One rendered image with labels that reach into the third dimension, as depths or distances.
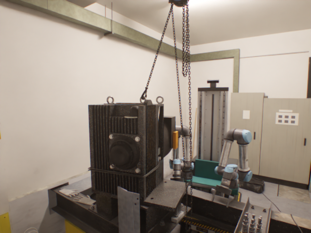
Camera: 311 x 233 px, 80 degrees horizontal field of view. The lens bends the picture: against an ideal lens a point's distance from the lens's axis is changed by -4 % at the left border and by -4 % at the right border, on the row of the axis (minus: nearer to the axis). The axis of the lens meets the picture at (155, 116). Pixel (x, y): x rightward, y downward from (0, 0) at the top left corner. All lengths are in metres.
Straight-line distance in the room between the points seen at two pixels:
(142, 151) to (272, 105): 3.12
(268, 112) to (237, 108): 0.56
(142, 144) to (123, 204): 0.42
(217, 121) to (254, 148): 2.03
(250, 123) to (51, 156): 3.44
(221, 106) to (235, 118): 1.97
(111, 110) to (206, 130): 1.25
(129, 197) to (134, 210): 0.10
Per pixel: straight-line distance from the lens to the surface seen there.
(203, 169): 2.40
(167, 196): 1.61
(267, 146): 4.21
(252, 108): 4.13
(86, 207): 2.02
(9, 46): 2.22
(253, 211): 2.04
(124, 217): 1.47
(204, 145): 2.40
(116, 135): 1.47
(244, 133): 1.96
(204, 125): 2.35
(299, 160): 4.25
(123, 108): 1.53
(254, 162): 4.31
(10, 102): 2.17
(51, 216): 2.56
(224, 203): 2.09
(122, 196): 1.40
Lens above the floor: 1.67
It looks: 6 degrees down
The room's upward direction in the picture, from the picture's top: straight up
